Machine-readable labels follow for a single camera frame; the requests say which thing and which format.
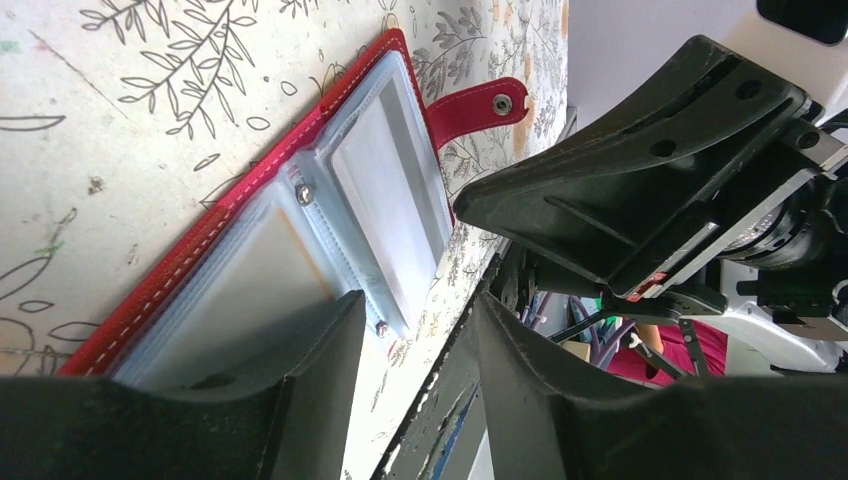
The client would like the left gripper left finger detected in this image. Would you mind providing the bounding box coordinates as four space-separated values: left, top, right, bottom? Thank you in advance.
1 291 365 479

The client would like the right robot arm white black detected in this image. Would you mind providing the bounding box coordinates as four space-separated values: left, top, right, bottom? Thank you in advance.
454 1 847 375

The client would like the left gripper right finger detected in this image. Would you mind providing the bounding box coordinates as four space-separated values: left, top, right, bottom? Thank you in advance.
474 293 847 479

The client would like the red leather card holder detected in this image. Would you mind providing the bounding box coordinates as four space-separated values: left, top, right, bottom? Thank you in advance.
57 28 528 376

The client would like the beige card in holder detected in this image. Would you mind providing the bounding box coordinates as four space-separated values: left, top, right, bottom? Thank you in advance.
114 206 336 391

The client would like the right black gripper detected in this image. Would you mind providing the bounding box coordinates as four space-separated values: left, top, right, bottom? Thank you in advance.
454 35 847 316

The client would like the floral table mat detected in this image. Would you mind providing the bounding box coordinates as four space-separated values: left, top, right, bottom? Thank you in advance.
1 1 570 479

